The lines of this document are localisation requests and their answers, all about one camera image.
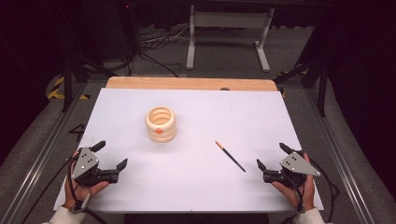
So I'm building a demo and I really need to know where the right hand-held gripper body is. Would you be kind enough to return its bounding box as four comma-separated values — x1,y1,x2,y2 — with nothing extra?
262,151,321,189

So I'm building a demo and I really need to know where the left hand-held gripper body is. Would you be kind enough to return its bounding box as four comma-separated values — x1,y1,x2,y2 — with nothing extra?
71,147,121,188

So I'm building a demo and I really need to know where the black pencil orange tip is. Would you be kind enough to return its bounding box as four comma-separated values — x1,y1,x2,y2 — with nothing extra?
215,140,247,173

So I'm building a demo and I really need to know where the cream ribbed cup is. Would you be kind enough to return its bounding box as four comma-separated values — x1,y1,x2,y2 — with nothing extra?
144,105,177,144

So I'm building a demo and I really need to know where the person's right hand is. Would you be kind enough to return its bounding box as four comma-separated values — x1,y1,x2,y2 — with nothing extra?
271,152,316,213

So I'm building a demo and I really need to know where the person's left hand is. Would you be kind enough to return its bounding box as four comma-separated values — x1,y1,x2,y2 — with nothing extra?
64,149,110,210

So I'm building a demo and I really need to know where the white table mat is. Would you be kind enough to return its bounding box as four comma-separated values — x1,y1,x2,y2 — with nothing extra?
53,88,325,215

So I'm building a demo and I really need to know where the black tripod stand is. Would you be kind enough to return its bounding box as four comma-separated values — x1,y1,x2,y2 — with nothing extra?
274,46,329,118
60,50,120,113

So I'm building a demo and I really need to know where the yellow black floor tape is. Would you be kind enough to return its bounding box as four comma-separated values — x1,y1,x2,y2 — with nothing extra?
276,68,310,98

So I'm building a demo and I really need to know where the wooden table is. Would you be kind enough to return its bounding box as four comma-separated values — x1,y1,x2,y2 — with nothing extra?
106,76,278,92

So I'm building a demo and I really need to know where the black tower with red light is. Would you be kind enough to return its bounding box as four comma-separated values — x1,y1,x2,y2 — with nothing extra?
118,0,142,62

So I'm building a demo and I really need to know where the white metal stand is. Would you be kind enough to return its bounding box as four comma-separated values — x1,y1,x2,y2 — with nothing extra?
185,4,276,73

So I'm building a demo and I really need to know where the left hand-held gripper cable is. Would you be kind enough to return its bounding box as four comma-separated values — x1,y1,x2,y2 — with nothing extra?
19,151,108,224

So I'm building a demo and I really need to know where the hand-held gripper cable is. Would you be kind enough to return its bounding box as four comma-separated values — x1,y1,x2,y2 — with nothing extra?
288,149,341,224
19,151,108,224

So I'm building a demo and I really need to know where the right hand-held gripper cable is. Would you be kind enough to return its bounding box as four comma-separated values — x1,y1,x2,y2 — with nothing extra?
288,149,341,224

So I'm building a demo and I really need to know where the aluminium floor rail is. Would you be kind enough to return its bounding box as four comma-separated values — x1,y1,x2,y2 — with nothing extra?
303,88,379,224
0,83,89,224

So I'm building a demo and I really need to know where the black floor cable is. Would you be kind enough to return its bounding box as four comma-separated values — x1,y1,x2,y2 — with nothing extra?
138,50,183,78

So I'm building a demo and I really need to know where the bundle of floor cables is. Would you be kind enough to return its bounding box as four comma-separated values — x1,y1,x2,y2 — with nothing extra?
138,24,191,51

